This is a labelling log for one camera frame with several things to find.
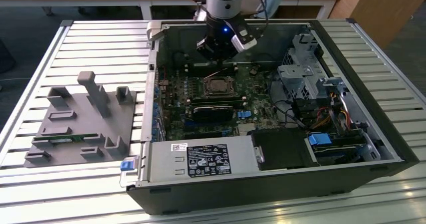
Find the black open PC case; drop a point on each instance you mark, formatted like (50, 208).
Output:
(233, 199)

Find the green RAM stick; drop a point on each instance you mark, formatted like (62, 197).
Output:
(77, 137)

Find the black installed RAM sticks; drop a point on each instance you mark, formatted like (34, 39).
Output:
(215, 100)

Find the blue disk carrier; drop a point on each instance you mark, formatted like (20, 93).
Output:
(319, 140)

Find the CPU socket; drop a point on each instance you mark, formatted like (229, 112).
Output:
(205, 94)

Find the silver CPU plate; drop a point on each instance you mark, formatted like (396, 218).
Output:
(218, 85)

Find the silver power supply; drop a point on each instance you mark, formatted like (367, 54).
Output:
(166, 159)

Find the blue board connector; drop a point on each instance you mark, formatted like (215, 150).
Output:
(243, 114)

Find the green motherboard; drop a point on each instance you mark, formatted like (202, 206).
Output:
(259, 101)

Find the small silver heatsink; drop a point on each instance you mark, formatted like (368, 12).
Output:
(246, 129)

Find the black graphics card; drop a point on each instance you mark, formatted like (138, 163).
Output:
(213, 113)

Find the wooden cabinet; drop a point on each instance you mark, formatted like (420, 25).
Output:
(382, 9)

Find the grey parts rack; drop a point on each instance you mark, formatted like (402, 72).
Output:
(82, 124)

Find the grey metal drive cage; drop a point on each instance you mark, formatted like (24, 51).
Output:
(299, 81)

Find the blue case latch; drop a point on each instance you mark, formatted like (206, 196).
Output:
(126, 165)

